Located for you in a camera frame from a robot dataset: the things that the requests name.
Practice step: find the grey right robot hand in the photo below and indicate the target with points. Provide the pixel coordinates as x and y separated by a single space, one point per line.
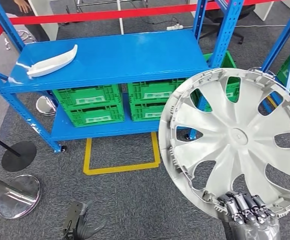
252 228

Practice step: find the grey plastic wheel hubcap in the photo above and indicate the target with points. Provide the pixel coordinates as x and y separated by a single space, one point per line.
237 136

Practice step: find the person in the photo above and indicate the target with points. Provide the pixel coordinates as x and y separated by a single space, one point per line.
10 8

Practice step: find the white desk side panel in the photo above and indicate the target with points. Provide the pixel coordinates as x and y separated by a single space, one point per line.
263 8

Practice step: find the white office desk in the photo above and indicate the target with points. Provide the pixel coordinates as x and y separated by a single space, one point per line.
44 16

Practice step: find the chrome base belt stanchion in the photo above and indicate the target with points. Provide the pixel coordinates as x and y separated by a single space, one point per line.
20 195
46 106

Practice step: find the white power strip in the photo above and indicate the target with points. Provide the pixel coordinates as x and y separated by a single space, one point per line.
174 27

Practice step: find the white curved plastic part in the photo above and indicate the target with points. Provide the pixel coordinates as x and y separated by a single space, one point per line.
52 64

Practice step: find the chrome base stool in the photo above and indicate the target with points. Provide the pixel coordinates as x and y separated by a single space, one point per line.
26 35

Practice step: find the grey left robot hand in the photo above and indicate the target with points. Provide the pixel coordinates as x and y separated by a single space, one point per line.
88 230

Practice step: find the black base belt stanchion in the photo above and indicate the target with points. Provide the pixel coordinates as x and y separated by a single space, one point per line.
20 155

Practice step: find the long red barrier belt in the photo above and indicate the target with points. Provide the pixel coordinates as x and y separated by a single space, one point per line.
109 15

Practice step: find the person's hand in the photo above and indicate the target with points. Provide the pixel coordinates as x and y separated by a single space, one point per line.
22 5

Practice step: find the steel table frame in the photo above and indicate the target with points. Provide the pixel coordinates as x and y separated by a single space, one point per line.
109 2

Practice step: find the black office chair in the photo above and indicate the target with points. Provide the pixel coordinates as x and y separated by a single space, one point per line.
225 20

